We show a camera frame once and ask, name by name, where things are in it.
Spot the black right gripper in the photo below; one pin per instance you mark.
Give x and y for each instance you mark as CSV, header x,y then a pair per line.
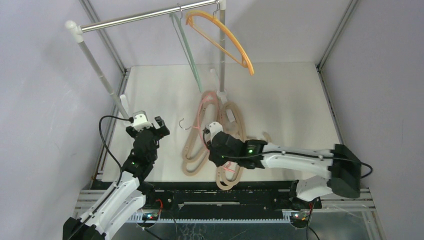
x,y
214,145

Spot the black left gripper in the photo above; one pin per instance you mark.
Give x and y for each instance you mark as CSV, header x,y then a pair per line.
x,y
162,131

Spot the orange wire hanger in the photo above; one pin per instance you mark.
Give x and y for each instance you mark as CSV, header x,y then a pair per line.
x,y
245,61

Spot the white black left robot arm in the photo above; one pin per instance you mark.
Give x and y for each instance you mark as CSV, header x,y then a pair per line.
x,y
129,192

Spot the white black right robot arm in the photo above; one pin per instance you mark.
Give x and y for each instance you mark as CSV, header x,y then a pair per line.
x,y
334,171

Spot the silver hanging rod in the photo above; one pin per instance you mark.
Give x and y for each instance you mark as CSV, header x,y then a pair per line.
x,y
146,15

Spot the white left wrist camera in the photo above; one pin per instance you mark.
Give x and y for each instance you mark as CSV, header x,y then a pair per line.
x,y
140,121

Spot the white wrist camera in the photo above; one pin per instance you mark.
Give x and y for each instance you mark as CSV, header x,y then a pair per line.
x,y
214,128
140,121

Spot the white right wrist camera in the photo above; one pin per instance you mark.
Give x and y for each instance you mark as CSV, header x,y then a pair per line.
x,y
214,128

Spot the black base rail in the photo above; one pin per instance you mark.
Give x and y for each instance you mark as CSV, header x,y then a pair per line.
x,y
247,201

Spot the left rack post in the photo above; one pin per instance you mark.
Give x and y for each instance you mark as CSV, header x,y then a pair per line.
x,y
77,33

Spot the aluminium frame rail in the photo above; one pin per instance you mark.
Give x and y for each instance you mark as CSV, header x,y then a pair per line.
x,y
331,203

